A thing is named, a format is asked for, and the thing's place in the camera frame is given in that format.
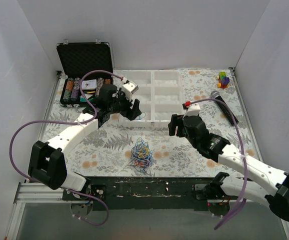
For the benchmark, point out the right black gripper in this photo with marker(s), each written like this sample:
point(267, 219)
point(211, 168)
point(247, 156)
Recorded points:
point(177, 125)

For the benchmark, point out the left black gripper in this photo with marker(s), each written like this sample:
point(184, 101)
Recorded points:
point(128, 109)

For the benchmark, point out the white compartment tray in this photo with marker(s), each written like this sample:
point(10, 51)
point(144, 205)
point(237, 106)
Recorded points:
point(161, 95)

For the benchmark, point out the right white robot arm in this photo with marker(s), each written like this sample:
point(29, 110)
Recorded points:
point(265, 184)

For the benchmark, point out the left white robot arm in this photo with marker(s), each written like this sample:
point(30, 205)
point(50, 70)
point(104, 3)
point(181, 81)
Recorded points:
point(48, 159)

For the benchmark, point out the black handheld microphone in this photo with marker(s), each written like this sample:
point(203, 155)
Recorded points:
point(224, 107)

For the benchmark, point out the teal card box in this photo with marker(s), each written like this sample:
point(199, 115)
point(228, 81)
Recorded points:
point(84, 100)

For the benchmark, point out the colourful toy block stack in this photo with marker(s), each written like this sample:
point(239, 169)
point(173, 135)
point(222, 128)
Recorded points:
point(223, 80)

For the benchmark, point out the white playing card deck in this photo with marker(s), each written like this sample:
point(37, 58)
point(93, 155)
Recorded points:
point(87, 85)

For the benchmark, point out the purple poker chip stack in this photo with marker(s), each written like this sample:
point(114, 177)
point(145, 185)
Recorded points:
point(75, 89)

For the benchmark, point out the orange poker chip stack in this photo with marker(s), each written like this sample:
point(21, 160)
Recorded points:
point(69, 87)

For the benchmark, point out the black poker chip case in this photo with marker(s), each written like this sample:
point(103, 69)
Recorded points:
point(78, 59)

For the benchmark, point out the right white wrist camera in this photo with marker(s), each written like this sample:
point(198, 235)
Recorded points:
point(191, 109)

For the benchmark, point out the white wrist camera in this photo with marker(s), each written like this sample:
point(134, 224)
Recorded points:
point(129, 88)
point(191, 109)

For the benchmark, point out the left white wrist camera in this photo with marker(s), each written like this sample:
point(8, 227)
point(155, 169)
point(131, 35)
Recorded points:
point(129, 88)

